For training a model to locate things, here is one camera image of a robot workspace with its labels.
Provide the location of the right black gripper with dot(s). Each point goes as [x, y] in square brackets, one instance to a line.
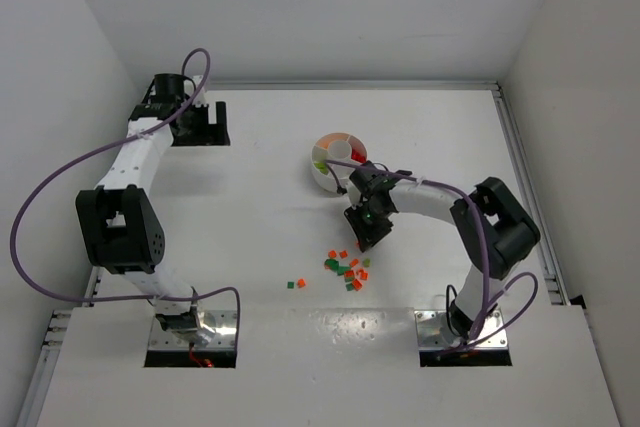
[370, 229]

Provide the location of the metal base plate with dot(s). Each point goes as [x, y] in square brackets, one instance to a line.
[220, 329]
[433, 333]

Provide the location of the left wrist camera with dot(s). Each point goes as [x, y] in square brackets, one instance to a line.
[200, 89]

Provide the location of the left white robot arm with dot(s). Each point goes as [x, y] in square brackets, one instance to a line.
[120, 228]

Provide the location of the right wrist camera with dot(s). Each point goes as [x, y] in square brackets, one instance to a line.
[352, 193]

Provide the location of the red half-round lego piece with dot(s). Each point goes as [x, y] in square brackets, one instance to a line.
[358, 155]

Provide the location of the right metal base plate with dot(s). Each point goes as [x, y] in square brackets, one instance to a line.
[433, 333]

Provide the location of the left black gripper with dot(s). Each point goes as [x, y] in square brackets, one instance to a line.
[211, 123]

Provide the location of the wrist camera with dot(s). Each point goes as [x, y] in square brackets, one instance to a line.
[352, 193]
[200, 89]

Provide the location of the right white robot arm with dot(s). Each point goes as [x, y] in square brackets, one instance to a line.
[496, 231]

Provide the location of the white divided round container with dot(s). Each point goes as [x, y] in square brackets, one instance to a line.
[337, 147]

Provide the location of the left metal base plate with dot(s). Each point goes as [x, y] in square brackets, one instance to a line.
[220, 329]

